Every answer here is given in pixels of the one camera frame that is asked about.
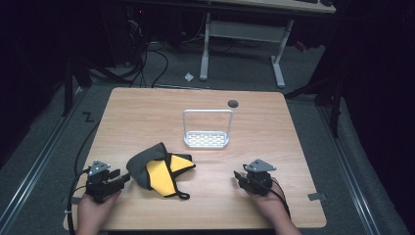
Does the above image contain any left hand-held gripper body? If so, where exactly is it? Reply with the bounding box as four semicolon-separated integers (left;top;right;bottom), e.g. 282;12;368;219
84;159;123;205

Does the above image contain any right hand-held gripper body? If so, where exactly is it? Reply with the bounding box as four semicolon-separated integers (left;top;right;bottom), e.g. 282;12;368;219
242;159;278;197

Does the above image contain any grey and yellow cloth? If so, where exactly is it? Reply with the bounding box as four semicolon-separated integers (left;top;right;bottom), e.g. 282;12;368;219
125;141;197;201

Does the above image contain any person's left hand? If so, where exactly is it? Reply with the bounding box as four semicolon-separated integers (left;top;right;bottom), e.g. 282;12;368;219
76;190;122;228

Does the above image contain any person's right hand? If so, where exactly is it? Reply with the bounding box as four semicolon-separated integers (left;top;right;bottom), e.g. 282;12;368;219
248;177;290;226

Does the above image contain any white drying rack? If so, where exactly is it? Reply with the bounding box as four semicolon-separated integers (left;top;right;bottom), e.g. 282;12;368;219
182;108;235;150

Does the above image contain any grey tape piece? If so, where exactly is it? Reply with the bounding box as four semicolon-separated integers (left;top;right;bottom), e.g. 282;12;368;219
306;192;328;202

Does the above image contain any black metal stand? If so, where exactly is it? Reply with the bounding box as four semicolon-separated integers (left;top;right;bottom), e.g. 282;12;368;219
283;72;345;139
61;53;131;118

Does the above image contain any computer tower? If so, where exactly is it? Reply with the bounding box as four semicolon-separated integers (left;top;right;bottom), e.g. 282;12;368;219
107;4;150;68

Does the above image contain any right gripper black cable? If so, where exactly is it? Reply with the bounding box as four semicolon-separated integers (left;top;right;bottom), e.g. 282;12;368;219
253;179;292;220

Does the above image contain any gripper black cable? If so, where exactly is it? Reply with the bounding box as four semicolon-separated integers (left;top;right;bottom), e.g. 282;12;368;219
66;167;91;235
253;179;292;220

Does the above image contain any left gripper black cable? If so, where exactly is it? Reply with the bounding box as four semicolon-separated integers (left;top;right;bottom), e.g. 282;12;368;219
66;167;91;235

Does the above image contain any black floor cable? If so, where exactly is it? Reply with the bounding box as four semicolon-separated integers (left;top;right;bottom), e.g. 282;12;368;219
73;120;101;178

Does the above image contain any metal floor rail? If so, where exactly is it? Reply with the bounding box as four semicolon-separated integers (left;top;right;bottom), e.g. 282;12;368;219
0;86;86;231
316;106;381;235

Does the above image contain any bundle of black cables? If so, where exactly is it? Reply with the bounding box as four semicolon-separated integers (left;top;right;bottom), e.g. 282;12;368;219
125;13;170;89

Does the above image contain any white frame desk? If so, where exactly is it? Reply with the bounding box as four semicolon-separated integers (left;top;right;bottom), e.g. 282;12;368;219
199;0;338;89

